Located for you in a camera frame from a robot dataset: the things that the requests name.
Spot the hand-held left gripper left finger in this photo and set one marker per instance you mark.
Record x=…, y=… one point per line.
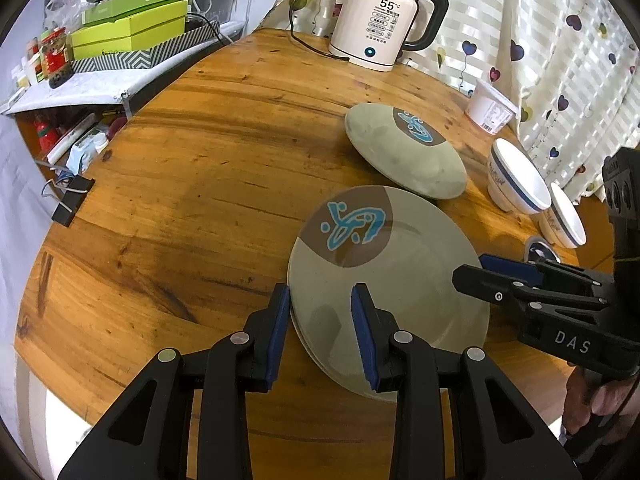
x=279, y=332

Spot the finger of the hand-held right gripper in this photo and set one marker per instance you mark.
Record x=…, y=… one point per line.
x=480, y=282
x=505, y=265

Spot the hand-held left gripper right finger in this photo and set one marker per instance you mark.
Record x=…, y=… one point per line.
x=361, y=335

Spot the grey plate with blue pattern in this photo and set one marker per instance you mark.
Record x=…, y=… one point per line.
x=410, y=280
x=311, y=355
x=400, y=155

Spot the white bowl with blue rim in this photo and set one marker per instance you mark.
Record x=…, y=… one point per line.
x=520, y=175
x=567, y=217

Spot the person's right hand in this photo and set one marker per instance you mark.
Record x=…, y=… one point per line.
x=615, y=397

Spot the white plastic tub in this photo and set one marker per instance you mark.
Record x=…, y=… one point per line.
x=487, y=107

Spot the black binder clip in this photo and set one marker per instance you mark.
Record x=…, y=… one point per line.
x=65, y=212

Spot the heart print curtain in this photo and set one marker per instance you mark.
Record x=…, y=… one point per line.
x=525, y=20

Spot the blue white tissue packet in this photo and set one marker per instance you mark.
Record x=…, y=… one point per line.
x=85, y=152

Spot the cream electric kettle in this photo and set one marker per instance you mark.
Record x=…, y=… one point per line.
x=370, y=15

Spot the white tube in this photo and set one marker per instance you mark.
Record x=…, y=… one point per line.
x=70, y=137

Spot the red ornament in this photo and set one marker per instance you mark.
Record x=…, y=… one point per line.
x=45, y=135

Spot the white shelf cloth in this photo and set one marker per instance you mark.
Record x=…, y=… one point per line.
x=75, y=90

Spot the lime green box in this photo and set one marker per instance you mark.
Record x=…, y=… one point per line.
x=125, y=35

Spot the clear plastic container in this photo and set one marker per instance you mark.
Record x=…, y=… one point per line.
x=220, y=0

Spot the red label jar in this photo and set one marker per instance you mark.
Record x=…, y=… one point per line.
x=55, y=55

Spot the dark green flat box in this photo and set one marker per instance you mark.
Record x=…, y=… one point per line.
x=130, y=2

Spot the clear plastic bag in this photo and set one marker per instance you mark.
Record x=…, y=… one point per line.
x=60, y=7

